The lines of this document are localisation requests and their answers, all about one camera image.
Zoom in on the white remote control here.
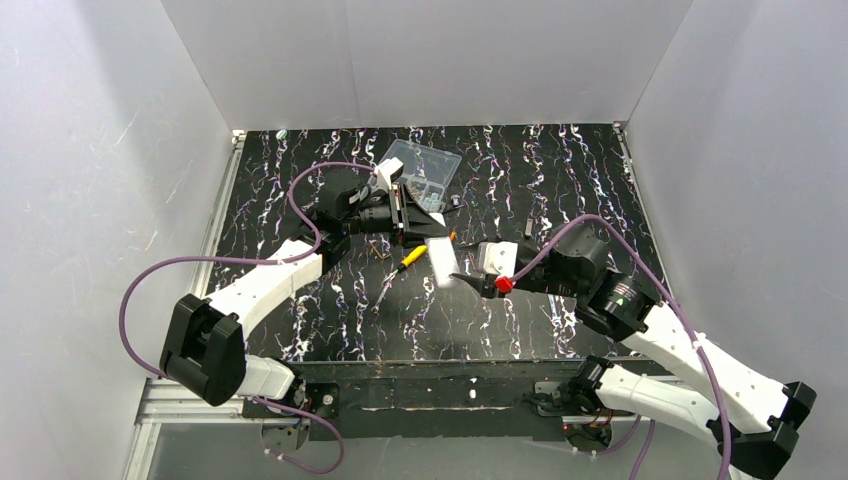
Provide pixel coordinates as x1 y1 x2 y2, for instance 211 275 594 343
425 236 459 289

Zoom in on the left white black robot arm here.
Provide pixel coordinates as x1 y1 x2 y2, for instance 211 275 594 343
159 159 451 406

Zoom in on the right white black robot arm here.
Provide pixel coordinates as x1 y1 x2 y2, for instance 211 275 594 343
433 224 817 479

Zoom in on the clear plastic parts organizer box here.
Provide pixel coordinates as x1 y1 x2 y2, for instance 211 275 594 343
382 139 462 212

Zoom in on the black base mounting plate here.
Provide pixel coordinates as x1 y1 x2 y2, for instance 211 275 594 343
241 359 639 444

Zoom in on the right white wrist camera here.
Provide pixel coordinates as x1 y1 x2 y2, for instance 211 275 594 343
477 241 518 293

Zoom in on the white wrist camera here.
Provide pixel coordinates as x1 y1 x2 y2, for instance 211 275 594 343
369 157 404 192
477 241 518 293

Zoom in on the yellow handled screwdriver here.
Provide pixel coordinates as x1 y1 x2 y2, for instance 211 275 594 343
372 245 428 312

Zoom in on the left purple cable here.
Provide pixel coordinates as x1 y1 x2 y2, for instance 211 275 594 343
119 162 376 476

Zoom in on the purple cable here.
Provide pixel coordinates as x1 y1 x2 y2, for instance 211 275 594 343
119 162 376 476
512 213 733 480

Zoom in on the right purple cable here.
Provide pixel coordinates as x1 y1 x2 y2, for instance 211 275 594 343
512 213 733 480

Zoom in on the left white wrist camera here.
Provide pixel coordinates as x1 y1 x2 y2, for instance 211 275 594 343
369 157 404 192

